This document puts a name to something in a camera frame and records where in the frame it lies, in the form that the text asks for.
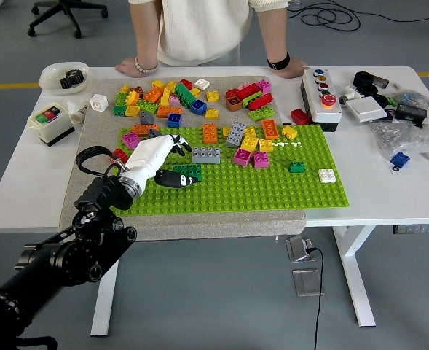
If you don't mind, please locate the magenta square brick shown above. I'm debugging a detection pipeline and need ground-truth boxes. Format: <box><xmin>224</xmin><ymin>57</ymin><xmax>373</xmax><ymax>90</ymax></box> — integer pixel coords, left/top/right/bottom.
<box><xmin>233</xmin><ymin>147</ymin><xmax>253</xmax><ymax>167</ymax></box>

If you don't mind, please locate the silver floor plate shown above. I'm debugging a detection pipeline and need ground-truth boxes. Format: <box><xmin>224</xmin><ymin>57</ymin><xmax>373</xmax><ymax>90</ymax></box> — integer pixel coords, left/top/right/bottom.
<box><xmin>291</xmin><ymin>268</ymin><xmax>324</xmax><ymax>298</ymax></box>

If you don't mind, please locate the person's left hand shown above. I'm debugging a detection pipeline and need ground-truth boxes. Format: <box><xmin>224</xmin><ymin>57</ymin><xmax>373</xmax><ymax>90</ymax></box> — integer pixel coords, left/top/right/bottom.
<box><xmin>272</xmin><ymin>57</ymin><xmax>309</xmax><ymax>79</ymax></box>

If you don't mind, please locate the clear bag with blue part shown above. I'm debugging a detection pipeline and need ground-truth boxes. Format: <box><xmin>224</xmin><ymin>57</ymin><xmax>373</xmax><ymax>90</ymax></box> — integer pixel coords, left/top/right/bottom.
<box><xmin>390</xmin><ymin>90</ymin><xmax>429</xmax><ymax>110</ymax></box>

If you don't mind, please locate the silver floor socket box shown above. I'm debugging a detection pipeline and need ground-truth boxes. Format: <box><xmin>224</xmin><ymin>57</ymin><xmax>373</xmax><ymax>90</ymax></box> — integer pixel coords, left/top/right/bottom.
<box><xmin>285</xmin><ymin>236</ymin><xmax>314</xmax><ymax>263</ymax></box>

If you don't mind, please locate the green toy baseplate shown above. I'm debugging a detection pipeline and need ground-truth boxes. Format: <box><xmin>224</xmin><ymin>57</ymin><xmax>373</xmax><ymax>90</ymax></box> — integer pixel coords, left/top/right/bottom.
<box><xmin>111</xmin><ymin>123</ymin><xmax>350</xmax><ymax>218</ymax></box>

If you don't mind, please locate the black power adapter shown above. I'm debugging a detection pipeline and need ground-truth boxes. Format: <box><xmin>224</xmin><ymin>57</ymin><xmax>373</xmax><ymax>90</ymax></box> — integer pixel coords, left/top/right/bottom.
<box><xmin>395</xmin><ymin>104</ymin><xmax>428</xmax><ymax>129</ymax></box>

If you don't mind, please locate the white tube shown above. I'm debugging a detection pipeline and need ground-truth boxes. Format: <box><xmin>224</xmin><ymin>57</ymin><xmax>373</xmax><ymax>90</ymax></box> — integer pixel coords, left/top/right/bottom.
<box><xmin>66</xmin><ymin>100</ymin><xmax>90</xmax><ymax>125</ymax></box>

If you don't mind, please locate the black floor cable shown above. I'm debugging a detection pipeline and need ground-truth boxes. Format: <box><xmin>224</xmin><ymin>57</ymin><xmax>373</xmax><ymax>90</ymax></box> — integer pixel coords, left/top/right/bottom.
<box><xmin>253</xmin><ymin>0</ymin><xmax>429</xmax><ymax>27</ymax></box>

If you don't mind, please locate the red long brick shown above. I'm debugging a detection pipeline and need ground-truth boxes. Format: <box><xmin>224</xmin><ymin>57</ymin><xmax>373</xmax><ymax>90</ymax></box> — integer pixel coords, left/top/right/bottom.
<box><xmin>235</xmin><ymin>82</ymin><xmax>262</xmax><ymax>102</ymax></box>

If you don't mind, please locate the lime green long brick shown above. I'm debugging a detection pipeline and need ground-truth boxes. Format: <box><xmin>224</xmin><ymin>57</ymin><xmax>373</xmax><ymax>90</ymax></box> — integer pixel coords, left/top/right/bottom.
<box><xmin>248</xmin><ymin>105</ymin><xmax>277</xmax><ymax>123</ymax></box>

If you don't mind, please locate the black gear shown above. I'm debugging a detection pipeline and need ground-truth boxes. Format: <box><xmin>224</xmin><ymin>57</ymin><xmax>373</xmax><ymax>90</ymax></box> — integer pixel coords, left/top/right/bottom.
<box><xmin>59</xmin><ymin>69</ymin><xmax>88</xmax><ymax>90</ymax></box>

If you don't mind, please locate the red rounded brick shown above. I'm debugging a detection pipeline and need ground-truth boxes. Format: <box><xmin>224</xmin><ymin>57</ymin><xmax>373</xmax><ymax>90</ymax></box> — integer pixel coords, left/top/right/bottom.
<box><xmin>247</xmin><ymin>93</ymin><xmax>275</xmax><ymax>111</ymax></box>

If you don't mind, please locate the push-button control box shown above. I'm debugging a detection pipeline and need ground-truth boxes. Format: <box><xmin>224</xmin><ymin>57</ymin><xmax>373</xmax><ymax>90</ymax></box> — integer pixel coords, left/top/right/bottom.
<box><xmin>300</xmin><ymin>67</ymin><xmax>344</xmax><ymax>133</ymax></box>

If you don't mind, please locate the black power cord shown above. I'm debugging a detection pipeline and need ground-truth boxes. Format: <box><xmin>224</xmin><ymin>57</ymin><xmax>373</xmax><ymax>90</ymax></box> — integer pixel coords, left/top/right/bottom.
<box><xmin>304</xmin><ymin>246</ymin><xmax>326</xmax><ymax>350</ymax></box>

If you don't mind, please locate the dark green long brick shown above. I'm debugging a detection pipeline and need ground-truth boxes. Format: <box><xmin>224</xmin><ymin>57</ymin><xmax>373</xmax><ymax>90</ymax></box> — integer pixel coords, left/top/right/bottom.
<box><xmin>172</xmin><ymin>163</ymin><xmax>203</xmax><ymax>183</ymax></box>

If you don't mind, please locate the person's right hand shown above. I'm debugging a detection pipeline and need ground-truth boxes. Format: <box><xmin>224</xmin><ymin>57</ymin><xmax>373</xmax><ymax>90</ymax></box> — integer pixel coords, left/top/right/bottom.
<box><xmin>114</xmin><ymin>56</ymin><xmax>141</xmax><ymax>77</ymax></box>

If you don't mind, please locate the red square brick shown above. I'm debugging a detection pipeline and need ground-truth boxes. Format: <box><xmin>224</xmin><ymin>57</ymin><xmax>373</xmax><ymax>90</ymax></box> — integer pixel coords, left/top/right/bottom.
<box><xmin>111</xmin><ymin>147</ymin><xmax>130</xmax><ymax>164</ymax></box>

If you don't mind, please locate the white table leg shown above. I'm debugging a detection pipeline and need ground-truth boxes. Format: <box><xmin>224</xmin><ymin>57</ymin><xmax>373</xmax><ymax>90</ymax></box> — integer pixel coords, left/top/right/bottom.
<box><xmin>90</xmin><ymin>243</ymin><xmax>122</xmax><ymax>337</ymax></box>
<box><xmin>332</xmin><ymin>225</ymin><xmax>377</xmax><ymax>328</ymax></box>

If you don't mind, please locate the extra long green brick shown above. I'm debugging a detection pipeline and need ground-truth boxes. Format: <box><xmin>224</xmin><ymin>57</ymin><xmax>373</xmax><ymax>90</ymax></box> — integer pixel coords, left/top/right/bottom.
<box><xmin>173</xmin><ymin>82</ymin><xmax>197</xmax><ymax>109</ymax></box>

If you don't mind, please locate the white cube brick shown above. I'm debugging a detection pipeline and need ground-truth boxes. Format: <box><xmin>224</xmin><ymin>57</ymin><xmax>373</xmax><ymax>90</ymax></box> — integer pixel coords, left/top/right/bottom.
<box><xmin>89</xmin><ymin>93</ymin><xmax>109</xmax><ymax>112</ymax></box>

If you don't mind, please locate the black office chair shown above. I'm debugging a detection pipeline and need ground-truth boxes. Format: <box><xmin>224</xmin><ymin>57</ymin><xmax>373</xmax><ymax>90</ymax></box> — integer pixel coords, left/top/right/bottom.
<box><xmin>27</xmin><ymin>0</ymin><xmax>109</xmax><ymax>39</ymax></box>

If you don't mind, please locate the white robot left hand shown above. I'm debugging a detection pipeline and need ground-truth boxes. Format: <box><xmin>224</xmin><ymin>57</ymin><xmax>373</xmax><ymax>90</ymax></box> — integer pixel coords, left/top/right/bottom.
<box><xmin>124</xmin><ymin>133</ymin><xmax>195</xmax><ymax>189</ymax></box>

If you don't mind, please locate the orange long brick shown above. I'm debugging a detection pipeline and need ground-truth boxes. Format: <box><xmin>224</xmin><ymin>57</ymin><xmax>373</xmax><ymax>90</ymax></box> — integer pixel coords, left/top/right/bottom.
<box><xmin>131</xmin><ymin>124</ymin><xmax>160</xmax><ymax>138</ymax></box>
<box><xmin>261</xmin><ymin>118</ymin><xmax>280</xmax><ymax>141</ymax></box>
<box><xmin>157</xmin><ymin>105</ymin><xmax>184</xmax><ymax>119</ymax></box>
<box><xmin>202</xmin><ymin>122</ymin><xmax>219</xmax><ymax>145</ymax></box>

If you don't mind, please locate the white red-green switch box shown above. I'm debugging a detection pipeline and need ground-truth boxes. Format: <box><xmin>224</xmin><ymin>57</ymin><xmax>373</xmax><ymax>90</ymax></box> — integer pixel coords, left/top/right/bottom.
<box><xmin>27</xmin><ymin>102</ymin><xmax>76</xmax><ymax>147</ymax></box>

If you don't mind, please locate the black strap roll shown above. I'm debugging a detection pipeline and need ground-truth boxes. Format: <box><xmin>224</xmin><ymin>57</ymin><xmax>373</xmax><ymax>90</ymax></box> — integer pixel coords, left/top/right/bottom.
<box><xmin>353</xmin><ymin>71</ymin><xmax>390</xmax><ymax>97</ymax></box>

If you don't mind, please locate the lime green flat brick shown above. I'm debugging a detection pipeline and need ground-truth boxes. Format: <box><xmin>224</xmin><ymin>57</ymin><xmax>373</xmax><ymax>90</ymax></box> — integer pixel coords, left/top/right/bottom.
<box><xmin>241</xmin><ymin>90</ymin><xmax>264</xmax><ymax>109</ymax></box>

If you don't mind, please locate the grey-brown mat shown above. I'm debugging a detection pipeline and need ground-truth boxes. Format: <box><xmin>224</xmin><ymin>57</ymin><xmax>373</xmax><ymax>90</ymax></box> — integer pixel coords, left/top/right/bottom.
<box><xmin>59</xmin><ymin>75</ymin><xmax>307</xmax><ymax>244</ymax></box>

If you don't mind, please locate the white bowl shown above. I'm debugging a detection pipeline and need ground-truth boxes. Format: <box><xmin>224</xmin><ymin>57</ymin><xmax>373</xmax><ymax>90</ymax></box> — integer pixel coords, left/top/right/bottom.
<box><xmin>38</xmin><ymin>61</ymin><xmax>90</xmax><ymax>96</ymax></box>

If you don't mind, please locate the flat-lying grey long brick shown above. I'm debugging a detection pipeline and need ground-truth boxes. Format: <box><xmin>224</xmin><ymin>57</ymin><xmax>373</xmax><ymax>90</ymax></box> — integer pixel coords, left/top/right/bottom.
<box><xmin>192</xmin><ymin>146</ymin><xmax>222</xmax><ymax>165</ymax></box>

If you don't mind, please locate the person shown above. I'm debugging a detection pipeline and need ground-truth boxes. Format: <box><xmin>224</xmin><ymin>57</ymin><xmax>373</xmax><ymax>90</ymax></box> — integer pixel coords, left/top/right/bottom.
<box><xmin>114</xmin><ymin>0</ymin><xmax>309</xmax><ymax>79</ymax></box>

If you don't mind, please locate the white switch plate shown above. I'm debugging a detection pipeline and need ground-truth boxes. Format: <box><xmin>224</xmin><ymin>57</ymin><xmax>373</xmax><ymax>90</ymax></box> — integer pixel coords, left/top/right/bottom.
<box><xmin>345</xmin><ymin>97</ymin><xmax>389</xmax><ymax>124</ymax></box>

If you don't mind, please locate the black wristwatch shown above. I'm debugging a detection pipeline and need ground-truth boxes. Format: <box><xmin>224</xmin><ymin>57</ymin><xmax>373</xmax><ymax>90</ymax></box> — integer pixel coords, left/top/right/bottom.
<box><xmin>267</xmin><ymin>52</ymin><xmax>291</xmax><ymax>71</ymax></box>

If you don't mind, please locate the blue square brick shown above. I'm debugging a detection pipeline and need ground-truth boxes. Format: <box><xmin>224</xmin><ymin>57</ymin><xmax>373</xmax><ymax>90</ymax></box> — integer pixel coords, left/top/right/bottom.
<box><xmin>189</xmin><ymin>98</ymin><xmax>208</xmax><ymax>116</ymax></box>
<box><xmin>166</xmin><ymin>113</ymin><xmax>184</xmax><ymax>130</ymax></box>

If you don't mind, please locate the tilted grey long brick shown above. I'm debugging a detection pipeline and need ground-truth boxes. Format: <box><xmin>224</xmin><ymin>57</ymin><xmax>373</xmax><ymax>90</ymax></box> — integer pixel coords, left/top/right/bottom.
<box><xmin>225</xmin><ymin>120</ymin><xmax>247</xmax><ymax>149</ymax></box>

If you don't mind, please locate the white plastic fitting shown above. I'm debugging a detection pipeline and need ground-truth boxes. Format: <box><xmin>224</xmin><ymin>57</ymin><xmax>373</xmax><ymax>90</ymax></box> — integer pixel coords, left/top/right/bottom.
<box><xmin>338</xmin><ymin>85</ymin><xmax>364</xmax><ymax>106</ymax></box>

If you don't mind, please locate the grey table control panel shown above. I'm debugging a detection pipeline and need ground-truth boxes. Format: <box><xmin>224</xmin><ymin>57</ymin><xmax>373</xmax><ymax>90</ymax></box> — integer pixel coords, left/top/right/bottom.
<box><xmin>393</xmin><ymin>224</ymin><xmax>429</xmax><ymax>235</ymax></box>

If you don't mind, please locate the bead bracelet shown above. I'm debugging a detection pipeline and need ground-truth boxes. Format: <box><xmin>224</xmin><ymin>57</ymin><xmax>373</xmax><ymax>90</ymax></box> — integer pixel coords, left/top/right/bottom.
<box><xmin>134</xmin><ymin>55</ymin><xmax>160</xmax><ymax>76</ymax></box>

